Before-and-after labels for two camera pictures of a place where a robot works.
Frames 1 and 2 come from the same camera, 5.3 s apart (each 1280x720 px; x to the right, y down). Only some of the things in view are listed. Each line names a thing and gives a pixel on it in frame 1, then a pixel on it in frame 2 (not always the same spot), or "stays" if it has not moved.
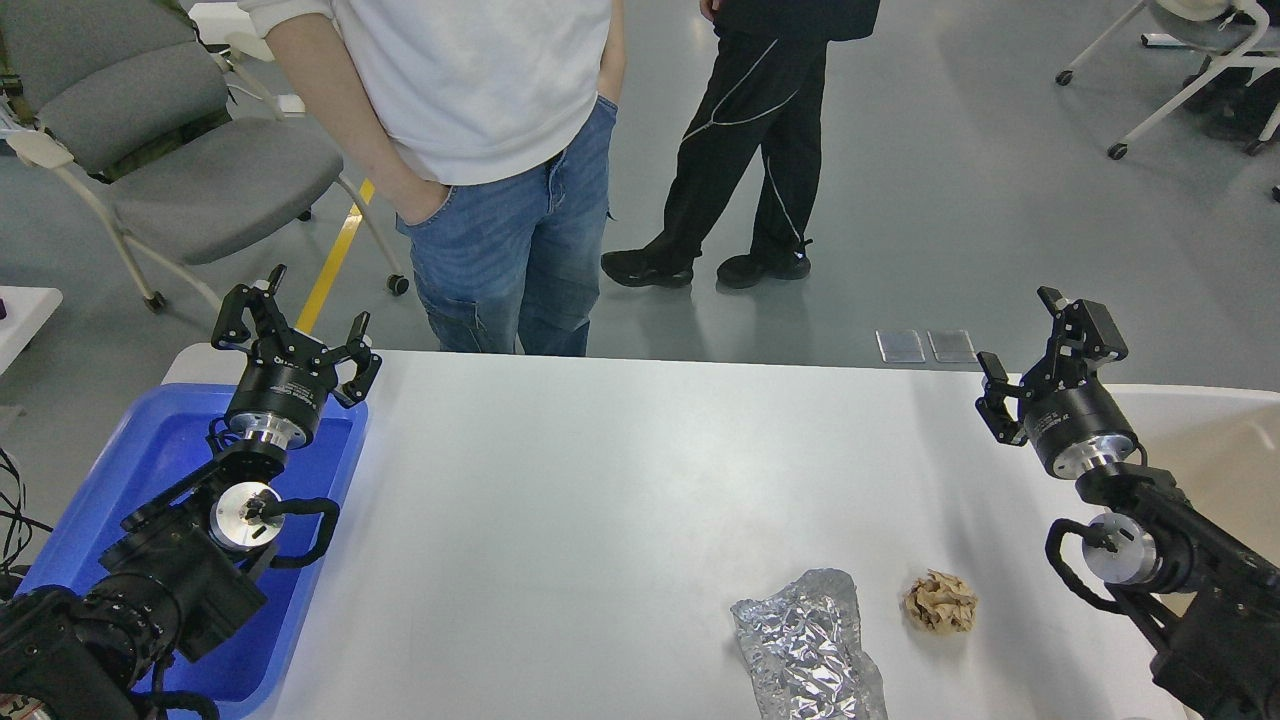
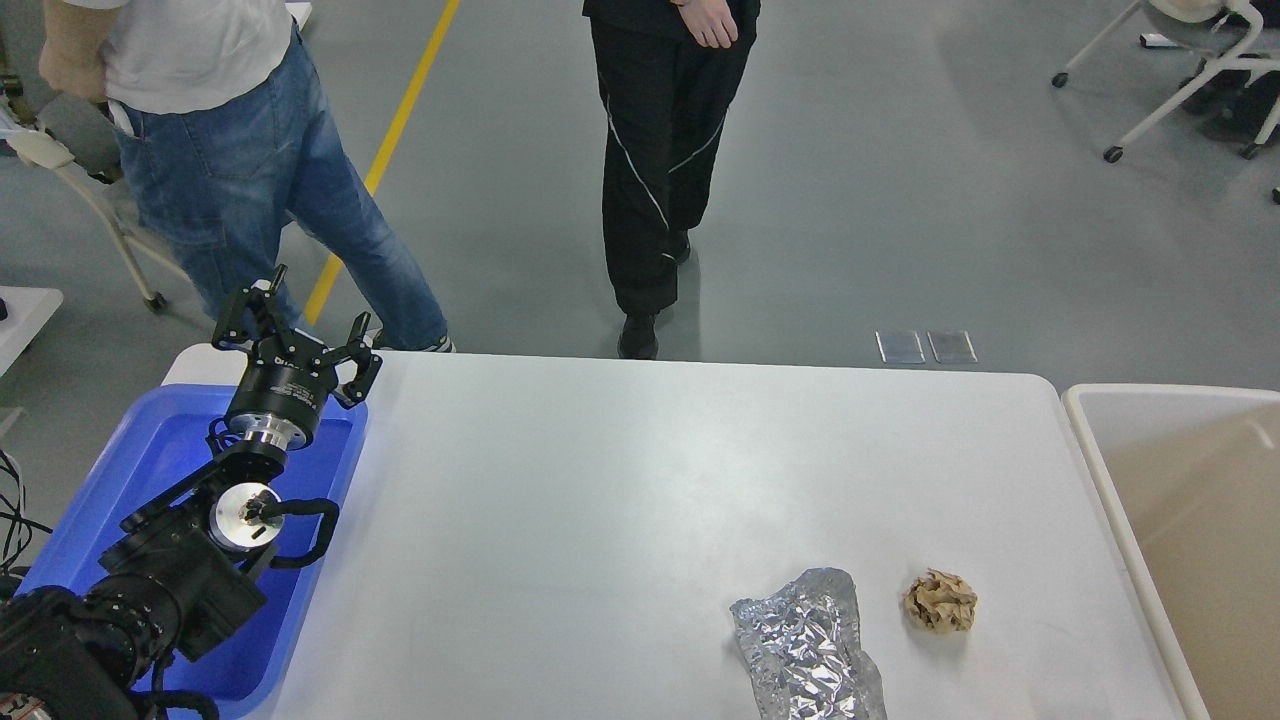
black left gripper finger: [268, 319] stays
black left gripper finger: [357, 347] stays
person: [763, 92] → [668, 73]
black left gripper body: [282, 390] stays
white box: [216, 20] → [300, 10]
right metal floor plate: [952, 346] stays
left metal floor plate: [900, 346] stays
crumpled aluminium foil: [803, 655] stays
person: [486, 124] → [230, 134]
